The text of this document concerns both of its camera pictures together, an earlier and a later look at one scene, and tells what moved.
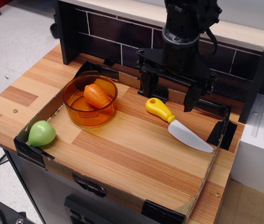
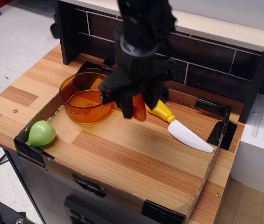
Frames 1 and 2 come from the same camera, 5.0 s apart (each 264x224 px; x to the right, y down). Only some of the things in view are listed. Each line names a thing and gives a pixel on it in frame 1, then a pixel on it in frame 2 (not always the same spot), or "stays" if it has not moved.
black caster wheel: [54, 28] stays
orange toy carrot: [96, 96] → [139, 107]
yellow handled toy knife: [175, 129] stays
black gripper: [180, 61] → [132, 73]
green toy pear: [41, 133] stays
